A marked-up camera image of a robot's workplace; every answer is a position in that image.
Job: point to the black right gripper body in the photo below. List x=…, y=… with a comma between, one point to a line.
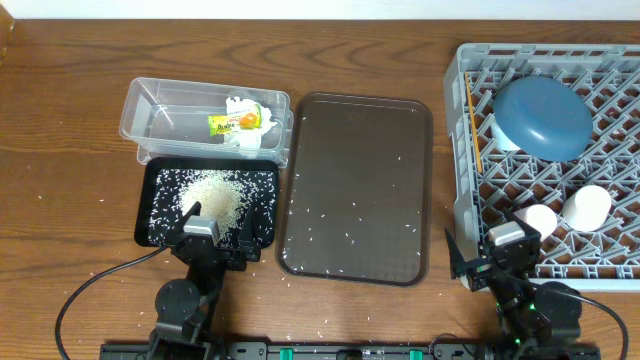
x=482, y=274

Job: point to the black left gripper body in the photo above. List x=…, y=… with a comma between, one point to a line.
x=222, y=264

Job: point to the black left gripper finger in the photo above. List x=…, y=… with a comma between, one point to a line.
x=184, y=220
x=246, y=239

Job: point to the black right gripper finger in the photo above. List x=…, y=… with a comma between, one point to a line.
x=458, y=265
x=529, y=232

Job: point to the pale pink cup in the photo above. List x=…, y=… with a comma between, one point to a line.
x=541, y=217

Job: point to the white cup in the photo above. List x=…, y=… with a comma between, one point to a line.
x=587, y=209

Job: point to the yellow green snack wrapper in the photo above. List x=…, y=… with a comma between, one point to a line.
x=249, y=119

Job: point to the white tissue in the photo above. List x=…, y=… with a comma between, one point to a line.
x=248, y=138

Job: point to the light blue rice bowl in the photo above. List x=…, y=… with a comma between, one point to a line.
x=503, y=142

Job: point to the wooden chopstick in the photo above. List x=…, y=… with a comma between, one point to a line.
x=474, y=134

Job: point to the dark blue plate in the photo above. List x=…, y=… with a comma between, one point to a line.
x=545, y=118

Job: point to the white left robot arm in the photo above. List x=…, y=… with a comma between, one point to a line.
x=185, y=307

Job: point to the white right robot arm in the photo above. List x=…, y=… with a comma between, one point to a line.
x=537, y=321

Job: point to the black food waste tray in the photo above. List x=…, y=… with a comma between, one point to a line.
x=164, y=177

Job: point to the grey dishwasher rack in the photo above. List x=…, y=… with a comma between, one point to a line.
x=606, y=77

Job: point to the clear plastic waste bin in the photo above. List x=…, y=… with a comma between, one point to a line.
x=170, y=118

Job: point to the pile of rice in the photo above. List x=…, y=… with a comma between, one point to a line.
x=221, y=196

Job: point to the dark brown serving tray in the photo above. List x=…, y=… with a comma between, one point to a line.
x=358, y=190

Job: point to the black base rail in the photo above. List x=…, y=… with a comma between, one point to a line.
x=448, y=350

